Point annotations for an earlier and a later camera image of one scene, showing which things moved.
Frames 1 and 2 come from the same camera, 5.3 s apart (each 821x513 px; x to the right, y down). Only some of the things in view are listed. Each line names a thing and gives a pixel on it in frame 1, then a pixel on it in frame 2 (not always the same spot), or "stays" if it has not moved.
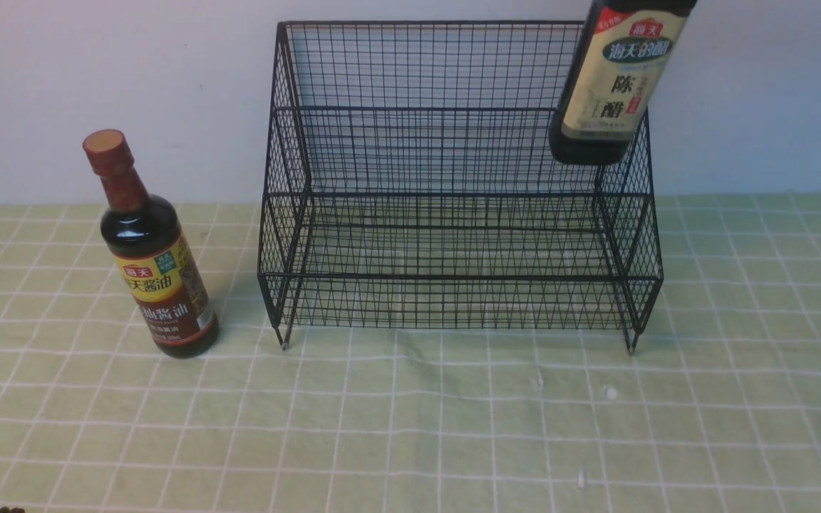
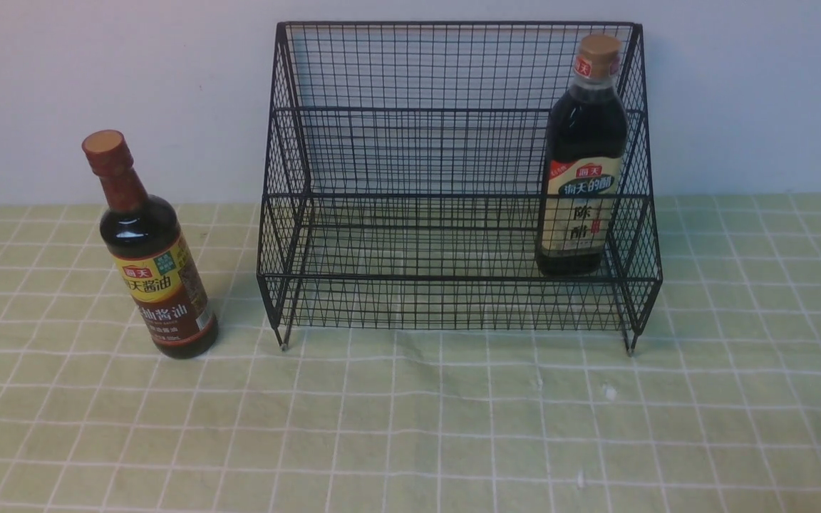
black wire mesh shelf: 411,184 stays
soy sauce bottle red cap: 143,236 stays
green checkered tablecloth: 746,391 stays
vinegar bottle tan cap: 617,65 → 587,137
